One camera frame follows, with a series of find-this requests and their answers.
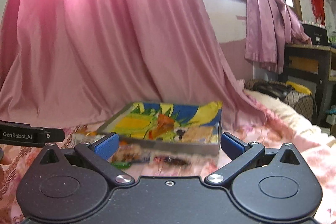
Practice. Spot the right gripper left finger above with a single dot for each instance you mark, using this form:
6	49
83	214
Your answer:
95	156

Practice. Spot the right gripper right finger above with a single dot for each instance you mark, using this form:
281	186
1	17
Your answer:
244	157

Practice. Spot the brown nut snack packet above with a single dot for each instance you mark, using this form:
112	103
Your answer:
132	153

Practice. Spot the green yellow snack stick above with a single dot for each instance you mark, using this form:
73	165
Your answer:
122	165

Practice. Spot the puffed rice cracker packet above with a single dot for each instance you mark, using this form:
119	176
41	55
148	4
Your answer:
200	134

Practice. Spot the dark seaweed snack packet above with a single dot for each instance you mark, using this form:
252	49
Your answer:
171	161

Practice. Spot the orange snack packet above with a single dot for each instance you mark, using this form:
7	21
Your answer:
164	124

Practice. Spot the grey cardboard tray box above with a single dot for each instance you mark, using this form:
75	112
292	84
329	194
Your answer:
201	149

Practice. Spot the dinosaur drawing paper liner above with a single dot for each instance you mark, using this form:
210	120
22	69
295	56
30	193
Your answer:
140	117

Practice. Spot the black handbag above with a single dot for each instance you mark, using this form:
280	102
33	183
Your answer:
273	89

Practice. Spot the dark wooden shelf unit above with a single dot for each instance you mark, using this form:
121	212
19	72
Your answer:
313	64

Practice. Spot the large pink satin curtain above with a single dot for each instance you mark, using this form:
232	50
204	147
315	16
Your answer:
71	62

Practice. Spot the small purple window curtain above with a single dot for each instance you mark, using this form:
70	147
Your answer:
271	25

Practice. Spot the black sign with digits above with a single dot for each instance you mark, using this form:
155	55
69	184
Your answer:
317	34

